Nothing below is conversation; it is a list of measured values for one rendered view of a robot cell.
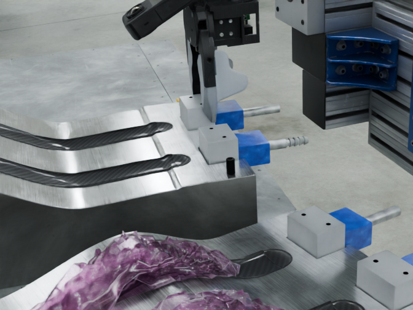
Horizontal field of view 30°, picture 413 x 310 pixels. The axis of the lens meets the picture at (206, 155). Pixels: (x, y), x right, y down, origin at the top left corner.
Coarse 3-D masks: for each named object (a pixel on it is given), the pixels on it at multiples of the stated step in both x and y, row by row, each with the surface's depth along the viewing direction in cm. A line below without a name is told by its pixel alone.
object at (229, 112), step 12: (192, 96) 102; (180, 108) 103; (192, 108) 98; (228, 108) 101; (240, 108) 101; (252, 108) 103; (264, 108) 103; (276, 108) 103; (192, 120) 99; (204, 120) 99; (216, 120) 100; (228, 120) 100; (240, 120) 101
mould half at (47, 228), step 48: (0, 144) 92; (144, 144) 97; (192, 144) 95; (0, 192) 80; (48, 192) 85; (96, 192) 86; (144, 192) 85; (192, 192) 85; (240, 192) 87; (0, 240) 82; (48, 240) 84; (96, 240) 85; (0, 288) 85
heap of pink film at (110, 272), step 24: (120, 240) 67; (144, 240) 70; (168, 240) 71; (96, 264) 66; (120, 264) 66; (144, 264) 67; (168, 264) 68; (192, 264) 69; (216, 264) 70; (72, 288) 66; (96, 288) 65; (120, 288) 65; (144, 288) 66; (216, 288) 63
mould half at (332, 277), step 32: (256, 224) 83; (352, 256) 77; (32, 288) 71; (160, 288) 66; (192, 288) 66; (224, 288) 68; (256, 288) 71; (288, 288) 72; (320, 288) 72; (352, 288) 72
